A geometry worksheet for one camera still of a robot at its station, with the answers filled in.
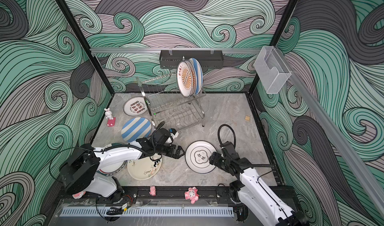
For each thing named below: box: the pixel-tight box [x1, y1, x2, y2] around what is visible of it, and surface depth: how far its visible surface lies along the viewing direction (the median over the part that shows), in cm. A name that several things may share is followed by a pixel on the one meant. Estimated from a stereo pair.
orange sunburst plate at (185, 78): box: [176, 60, 194, 98], surface depth 83 cm
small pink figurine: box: [149, 185, 156, 196], surface depth 74 cm
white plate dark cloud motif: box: [185, 140, 217, 174], surface depth 87 cm
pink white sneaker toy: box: [72, 190, 87, 199], surface depth 73 cm
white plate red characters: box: [123, 96, 148, 116], surface depth 113 cm
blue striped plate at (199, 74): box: [189, 58, 204, 96], surface depth 76 cm
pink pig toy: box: [184, 186, 200, 204], surface depth 73 cm
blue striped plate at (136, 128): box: [121, 117, 152, 143], surface depth 100 cm
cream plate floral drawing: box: [127, 156, 163, 181], surface depth 83 cm
